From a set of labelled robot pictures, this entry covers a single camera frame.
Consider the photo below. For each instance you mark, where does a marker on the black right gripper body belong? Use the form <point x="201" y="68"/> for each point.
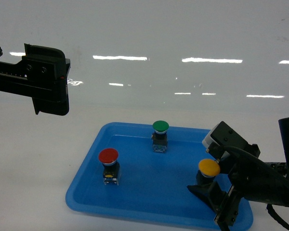
<point x="254" y="179"/>

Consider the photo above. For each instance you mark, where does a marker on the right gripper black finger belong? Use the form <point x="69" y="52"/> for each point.
<point x="227" y="215"/>
<point x="211" y="194"/>

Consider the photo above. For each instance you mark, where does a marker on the red mushroom push button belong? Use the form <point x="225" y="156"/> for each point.
<point x="109" y="159"/>

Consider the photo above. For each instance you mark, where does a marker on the blue plastic tray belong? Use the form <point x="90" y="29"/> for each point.
<point x="152" y="187"/>

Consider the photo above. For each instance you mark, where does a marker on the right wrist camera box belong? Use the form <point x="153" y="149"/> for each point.
<point x="222" y="135"/>

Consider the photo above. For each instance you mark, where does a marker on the green mushroom push button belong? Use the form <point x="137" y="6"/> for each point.
<point x="159" y="136"/>

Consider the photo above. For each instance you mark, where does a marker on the yellow mushroom push button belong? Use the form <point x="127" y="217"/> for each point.
<point x="208" y="169"/>

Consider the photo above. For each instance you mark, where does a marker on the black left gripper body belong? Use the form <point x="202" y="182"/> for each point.
<point x="17" y="79"/>

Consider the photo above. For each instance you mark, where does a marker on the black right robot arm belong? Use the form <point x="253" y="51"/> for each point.
<point x="225" y="183"/>

